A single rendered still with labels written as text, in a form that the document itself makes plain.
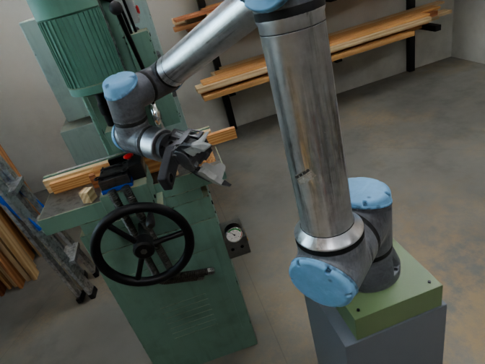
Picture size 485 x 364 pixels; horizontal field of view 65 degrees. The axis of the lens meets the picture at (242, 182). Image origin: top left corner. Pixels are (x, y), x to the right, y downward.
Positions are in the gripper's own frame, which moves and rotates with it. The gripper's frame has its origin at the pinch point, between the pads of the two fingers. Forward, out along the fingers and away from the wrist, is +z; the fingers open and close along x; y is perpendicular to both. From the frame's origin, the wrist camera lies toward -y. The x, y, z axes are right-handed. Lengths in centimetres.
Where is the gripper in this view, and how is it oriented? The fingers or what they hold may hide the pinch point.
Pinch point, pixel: (220, 169)
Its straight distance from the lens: 90.2
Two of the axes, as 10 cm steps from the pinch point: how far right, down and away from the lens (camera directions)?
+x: 2.7, 6.1, 7.5
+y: 4.9, -7.6, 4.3
